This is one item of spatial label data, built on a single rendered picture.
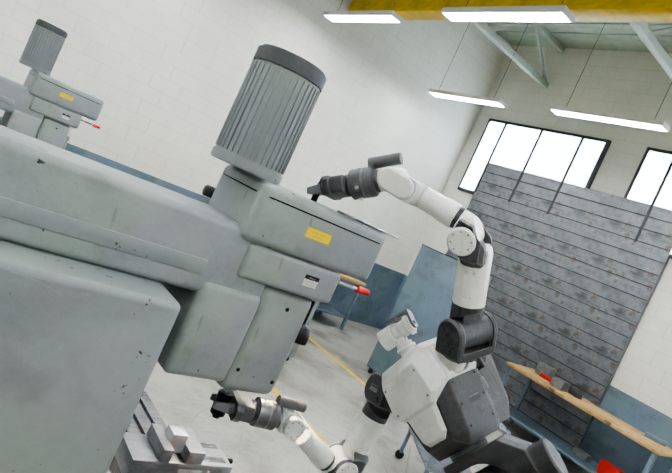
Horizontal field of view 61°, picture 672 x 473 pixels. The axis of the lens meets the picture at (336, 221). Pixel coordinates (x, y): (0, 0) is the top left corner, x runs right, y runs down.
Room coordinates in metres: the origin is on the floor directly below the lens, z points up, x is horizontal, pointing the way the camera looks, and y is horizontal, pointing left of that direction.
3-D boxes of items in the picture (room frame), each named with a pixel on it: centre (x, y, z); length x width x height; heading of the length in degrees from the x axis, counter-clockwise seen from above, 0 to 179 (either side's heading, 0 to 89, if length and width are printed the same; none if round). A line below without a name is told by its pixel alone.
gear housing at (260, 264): (1.67, 0.12, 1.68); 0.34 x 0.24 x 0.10; 129
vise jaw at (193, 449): (1.85, 0.13, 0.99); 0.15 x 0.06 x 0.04; 37
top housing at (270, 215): (1.69, 0.10, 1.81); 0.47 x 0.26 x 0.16; 129
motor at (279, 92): (1.54, 0.28, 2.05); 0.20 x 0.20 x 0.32
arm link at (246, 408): (1.73, 0.00, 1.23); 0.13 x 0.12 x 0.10; 24
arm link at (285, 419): (1.77, -0.11, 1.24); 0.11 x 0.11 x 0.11; 24
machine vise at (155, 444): (1.83, 0.16, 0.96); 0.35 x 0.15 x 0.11; 127
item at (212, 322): (1.58, 0.24, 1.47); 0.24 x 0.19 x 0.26; 39
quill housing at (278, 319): (1.69, 0.09, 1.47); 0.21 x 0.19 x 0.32; 39
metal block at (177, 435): (1.81, 0.18, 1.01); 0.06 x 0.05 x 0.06; 37
